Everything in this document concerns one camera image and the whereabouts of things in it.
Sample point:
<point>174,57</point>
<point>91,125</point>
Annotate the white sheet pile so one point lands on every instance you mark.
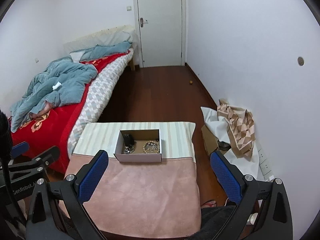
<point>218,127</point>

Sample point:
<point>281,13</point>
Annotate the small silver charm in bracelet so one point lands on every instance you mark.
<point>151,146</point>

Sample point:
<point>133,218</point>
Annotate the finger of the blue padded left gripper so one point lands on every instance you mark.
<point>19,149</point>

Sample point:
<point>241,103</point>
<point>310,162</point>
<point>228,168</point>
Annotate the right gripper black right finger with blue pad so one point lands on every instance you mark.
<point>274,220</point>

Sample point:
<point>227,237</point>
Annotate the blue-grey quilt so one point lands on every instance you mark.
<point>62,83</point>

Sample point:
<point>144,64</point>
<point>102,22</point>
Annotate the bed with red blanket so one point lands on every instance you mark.
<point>63,126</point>

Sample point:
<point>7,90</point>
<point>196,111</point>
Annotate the white power strip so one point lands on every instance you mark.
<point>264,165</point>

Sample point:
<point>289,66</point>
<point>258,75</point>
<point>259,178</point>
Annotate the white door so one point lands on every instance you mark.
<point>161,27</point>

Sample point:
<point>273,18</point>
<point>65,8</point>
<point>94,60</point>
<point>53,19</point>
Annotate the pink striped table cloth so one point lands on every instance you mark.
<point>156,200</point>

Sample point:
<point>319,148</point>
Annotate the round wall hole cover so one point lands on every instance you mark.
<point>300,61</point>

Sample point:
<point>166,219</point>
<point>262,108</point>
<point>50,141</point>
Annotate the white cardboard jewelry box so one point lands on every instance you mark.
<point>131,146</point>

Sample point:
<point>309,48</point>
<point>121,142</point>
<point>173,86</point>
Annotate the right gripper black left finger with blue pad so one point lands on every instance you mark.
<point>57,208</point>

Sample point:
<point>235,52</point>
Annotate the beige geometric patterned cloth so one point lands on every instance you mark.
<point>240,128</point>

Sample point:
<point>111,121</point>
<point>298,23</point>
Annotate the brown cardboard box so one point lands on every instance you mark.
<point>211,143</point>

